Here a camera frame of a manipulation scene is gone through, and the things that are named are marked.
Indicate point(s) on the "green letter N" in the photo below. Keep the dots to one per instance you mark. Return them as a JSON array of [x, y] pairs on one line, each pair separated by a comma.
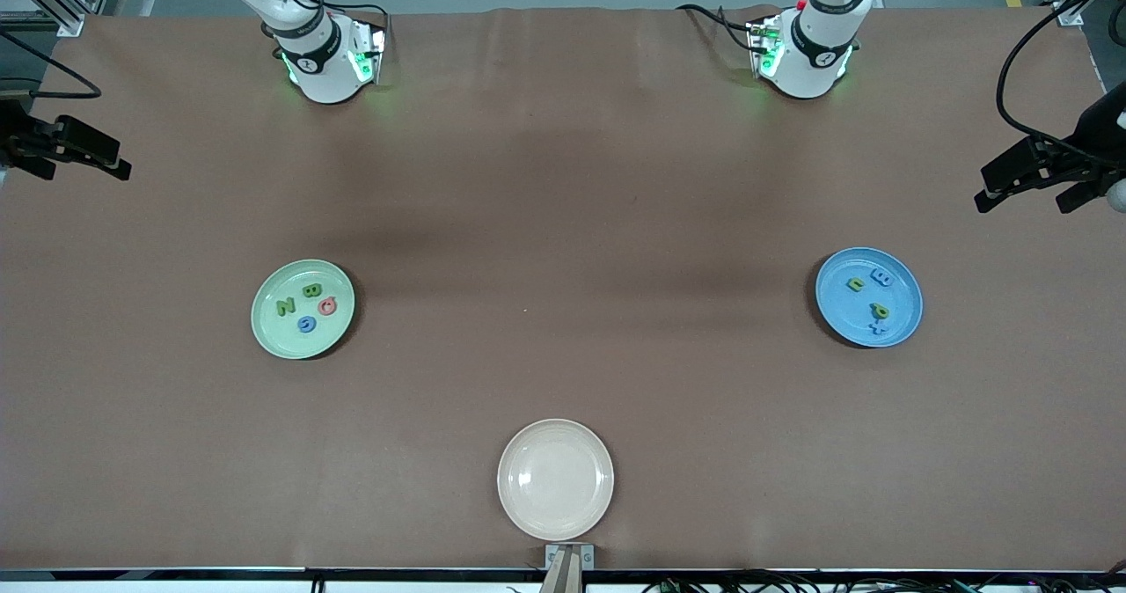
[[284, 307]]

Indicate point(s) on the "blue plate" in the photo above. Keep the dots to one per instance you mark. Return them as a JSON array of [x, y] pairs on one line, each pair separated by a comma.
[[836, 307]]

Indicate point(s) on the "brown table cover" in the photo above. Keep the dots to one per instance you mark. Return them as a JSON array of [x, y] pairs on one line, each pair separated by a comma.
[[563, 179]]

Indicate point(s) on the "green letter p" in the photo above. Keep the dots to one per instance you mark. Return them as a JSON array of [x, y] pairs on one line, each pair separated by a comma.
[[882, 313]]

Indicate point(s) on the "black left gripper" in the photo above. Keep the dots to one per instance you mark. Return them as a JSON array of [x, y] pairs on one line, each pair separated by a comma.
[[1093, 138]]

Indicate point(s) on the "green letter u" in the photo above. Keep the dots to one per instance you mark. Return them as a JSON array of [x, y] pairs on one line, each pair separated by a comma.
[[856, 286]]

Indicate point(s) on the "blue letter G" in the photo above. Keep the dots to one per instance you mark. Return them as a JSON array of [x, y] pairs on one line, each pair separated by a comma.
[[301, 325]]

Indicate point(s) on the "blue letter m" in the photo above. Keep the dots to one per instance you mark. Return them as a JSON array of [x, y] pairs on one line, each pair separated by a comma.
[[881, 278]]

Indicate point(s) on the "grey metal bracket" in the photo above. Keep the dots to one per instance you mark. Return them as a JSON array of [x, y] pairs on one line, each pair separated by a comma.
[[551, 558]]

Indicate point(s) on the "light green plate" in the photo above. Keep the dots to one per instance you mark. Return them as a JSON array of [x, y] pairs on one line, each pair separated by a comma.
[[281, 338]]

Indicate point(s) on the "beige plate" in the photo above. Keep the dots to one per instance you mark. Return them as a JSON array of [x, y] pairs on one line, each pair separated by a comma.
[[554, 479]]

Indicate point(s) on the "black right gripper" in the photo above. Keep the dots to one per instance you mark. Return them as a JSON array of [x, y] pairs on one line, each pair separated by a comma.
[[16, 129]]

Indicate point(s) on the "beige post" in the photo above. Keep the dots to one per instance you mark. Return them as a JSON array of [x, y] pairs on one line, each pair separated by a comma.
[[563, 577]]

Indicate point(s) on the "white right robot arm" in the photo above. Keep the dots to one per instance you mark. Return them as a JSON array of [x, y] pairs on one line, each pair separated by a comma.
[[325, 74]]

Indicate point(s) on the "blue letter t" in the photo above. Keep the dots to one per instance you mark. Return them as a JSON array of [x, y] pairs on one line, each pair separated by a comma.
[[877, 330]]

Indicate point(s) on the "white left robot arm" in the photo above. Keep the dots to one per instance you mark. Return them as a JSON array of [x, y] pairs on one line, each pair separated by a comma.
[[809, 69]]

